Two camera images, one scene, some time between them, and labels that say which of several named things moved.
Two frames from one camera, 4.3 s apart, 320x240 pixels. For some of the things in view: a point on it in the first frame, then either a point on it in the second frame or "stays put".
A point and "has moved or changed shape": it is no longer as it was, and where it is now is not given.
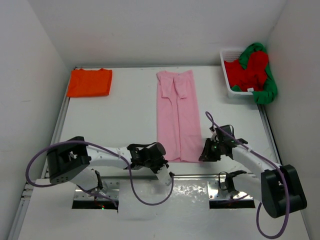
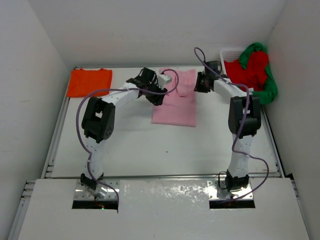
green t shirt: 268,94 stays put
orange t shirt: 89,83 stays put
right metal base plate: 213,187 stays put
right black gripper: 206,155 to 199,88
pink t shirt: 177,117 has moved or changed shape
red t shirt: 254,76 stays put
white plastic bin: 231,55 stays put
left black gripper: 162,162 to 157,100
